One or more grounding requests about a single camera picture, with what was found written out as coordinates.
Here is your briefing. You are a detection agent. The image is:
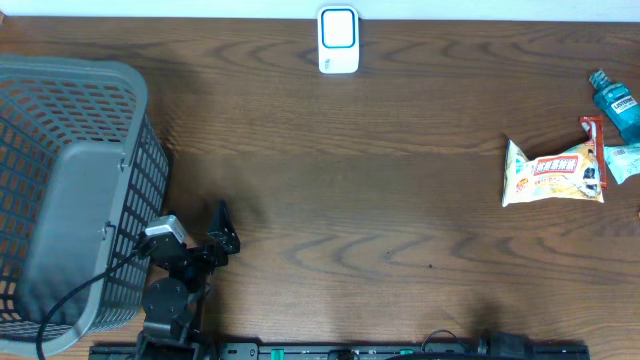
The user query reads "yellow snack bag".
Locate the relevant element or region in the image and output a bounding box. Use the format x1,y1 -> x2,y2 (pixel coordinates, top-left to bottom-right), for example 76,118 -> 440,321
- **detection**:
502,140 -> 604,207

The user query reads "red snack bar wrapper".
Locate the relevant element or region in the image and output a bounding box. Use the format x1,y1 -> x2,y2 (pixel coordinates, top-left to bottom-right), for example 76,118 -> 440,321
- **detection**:
579,115 -> 608,189

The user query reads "light green tissue pack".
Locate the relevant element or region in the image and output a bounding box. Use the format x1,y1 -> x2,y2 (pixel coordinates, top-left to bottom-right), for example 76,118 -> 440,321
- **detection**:
604,143 -> 640,184

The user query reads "blue mouthwash bottle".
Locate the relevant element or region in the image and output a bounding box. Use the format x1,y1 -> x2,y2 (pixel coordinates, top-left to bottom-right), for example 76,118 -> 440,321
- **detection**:
589,69 -> 639,144

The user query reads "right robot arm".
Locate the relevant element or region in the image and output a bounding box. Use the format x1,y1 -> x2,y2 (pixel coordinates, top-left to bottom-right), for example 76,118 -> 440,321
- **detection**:
477,332 -> 534,359

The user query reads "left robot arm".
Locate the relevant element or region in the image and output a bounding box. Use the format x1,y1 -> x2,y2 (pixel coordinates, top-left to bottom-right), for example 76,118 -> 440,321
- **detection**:
134,200 -> 240,359

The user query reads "grey plastic shopping basket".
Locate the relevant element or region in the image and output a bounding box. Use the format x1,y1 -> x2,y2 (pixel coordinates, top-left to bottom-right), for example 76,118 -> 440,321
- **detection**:
1,55 -> 169,356

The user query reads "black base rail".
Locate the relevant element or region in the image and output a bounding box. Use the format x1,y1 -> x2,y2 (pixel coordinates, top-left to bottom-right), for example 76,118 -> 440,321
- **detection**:
88,340 -> 591,360

